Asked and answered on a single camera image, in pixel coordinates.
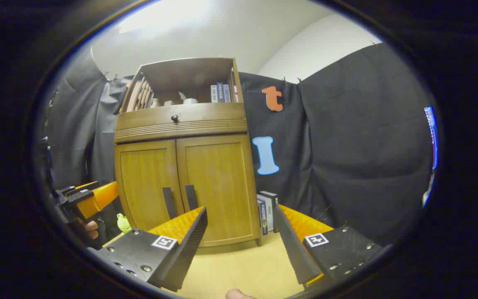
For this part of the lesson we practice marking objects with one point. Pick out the wooden double-door shoe cabinet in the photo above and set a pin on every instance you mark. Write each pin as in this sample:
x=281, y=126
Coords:
x=189, y=72

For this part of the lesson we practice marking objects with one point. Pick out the wooden cabinet door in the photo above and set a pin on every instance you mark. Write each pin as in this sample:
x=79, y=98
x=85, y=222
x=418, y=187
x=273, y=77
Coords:
x=222, y=178
x=143, y=182

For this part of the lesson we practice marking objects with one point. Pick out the grey book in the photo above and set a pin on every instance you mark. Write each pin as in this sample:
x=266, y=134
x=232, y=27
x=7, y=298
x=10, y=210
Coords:
x=213, y=94

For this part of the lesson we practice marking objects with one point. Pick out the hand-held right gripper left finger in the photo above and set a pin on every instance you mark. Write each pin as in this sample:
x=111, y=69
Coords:
x=189, y=245

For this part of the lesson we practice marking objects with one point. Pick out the black backdrop cloth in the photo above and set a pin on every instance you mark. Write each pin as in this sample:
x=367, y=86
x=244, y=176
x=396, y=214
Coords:
x=347, y=145

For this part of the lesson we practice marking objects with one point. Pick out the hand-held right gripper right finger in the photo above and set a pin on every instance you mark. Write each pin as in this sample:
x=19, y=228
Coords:
x=293, y=249

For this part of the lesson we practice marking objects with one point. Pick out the wooden cabinet drawer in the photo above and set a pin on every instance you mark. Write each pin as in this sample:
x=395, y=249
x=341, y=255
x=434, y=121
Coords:
x=201, y=114

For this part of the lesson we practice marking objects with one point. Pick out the blue and white box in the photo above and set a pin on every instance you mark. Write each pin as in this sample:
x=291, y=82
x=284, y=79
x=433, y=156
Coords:
x=265, y=214

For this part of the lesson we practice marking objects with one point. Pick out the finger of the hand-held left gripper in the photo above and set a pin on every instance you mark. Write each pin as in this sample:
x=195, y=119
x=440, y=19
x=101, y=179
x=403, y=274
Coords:
x=98, y=199
x=82, y=187

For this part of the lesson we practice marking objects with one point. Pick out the white cup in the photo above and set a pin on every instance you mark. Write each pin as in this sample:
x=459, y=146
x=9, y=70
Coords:
x=189, y=100

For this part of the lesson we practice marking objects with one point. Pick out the small metallic cup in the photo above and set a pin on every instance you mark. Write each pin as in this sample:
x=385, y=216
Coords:
x=154, y=103

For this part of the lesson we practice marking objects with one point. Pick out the light blue book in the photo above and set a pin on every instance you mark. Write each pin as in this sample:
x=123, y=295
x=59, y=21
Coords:
x=227, y=94

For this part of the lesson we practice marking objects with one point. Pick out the blue lit screen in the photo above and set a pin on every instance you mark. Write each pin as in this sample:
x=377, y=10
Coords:
x=432, y=137

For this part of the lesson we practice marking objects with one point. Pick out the green toy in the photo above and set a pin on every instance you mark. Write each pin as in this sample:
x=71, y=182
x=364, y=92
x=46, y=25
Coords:
x=123, y=223

